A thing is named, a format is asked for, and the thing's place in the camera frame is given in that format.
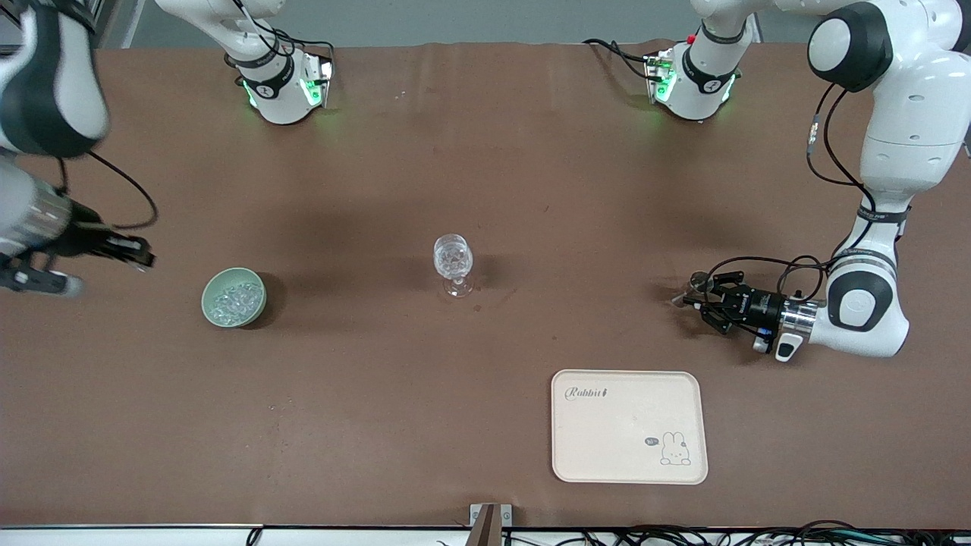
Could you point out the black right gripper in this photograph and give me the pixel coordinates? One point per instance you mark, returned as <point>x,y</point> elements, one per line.
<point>85,238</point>

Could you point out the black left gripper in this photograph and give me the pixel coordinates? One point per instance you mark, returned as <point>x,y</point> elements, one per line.
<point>753,305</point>

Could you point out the silver metal jigger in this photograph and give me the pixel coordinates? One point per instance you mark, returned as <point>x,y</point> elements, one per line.
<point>677,300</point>

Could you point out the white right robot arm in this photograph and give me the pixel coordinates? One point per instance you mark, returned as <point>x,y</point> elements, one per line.
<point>281,98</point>

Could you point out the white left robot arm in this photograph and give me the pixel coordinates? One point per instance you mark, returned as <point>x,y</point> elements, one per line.
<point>903,114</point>

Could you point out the clear ice cube pile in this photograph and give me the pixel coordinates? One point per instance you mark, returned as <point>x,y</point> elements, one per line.
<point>453,259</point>
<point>237,302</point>

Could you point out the clear stemmed wine glass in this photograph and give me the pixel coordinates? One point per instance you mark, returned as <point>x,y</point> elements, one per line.
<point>454,262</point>

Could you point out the pale green ceramic bowl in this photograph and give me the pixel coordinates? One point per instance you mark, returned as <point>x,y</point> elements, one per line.
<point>214,315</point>

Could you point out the cream rabbit print tray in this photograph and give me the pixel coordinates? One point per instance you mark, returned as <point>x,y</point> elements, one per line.
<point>630,425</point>

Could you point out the brown table cover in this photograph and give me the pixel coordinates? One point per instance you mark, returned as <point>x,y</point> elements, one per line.
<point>485,189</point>

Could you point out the aluminium profile frame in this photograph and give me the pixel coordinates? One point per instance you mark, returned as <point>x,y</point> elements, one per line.
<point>97,23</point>

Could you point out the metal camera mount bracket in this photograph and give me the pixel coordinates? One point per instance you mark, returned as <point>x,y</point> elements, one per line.
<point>478,517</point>

